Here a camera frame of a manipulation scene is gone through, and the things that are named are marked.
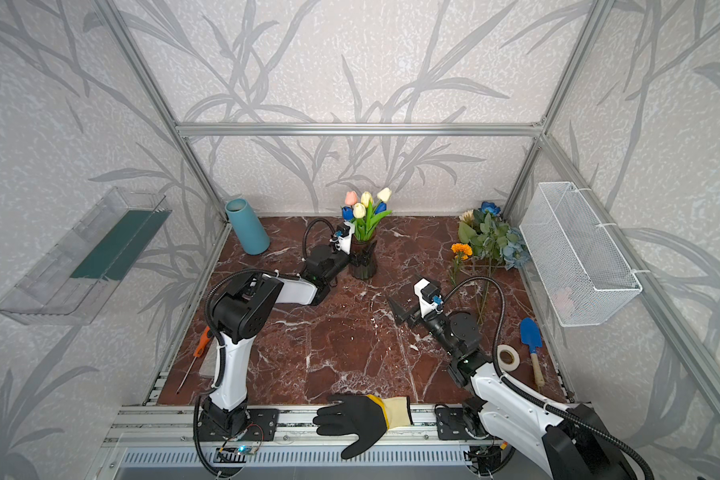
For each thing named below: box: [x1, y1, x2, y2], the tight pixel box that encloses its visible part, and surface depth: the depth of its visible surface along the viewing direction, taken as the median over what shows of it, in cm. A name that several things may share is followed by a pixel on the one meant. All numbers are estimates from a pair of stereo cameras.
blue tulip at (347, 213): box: [342, 206, 355, 221], surface depth 82 cm
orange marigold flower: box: [451, 243, 473, 285], surface depth 107 cm
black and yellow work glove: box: [312, 394, 413, 460], surface depth 75 cm
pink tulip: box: [344, 190, 358, 208], surface depth 86 cm
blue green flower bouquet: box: [458, 201, 531, 324], surface depth 106 cm
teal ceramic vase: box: [224, 198, 270, 256], surface depth 101 cm
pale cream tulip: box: [352, 202, 367, 241], surface depth 85 cm
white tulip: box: [369, 187, 393, 241], surface depth 86 cm
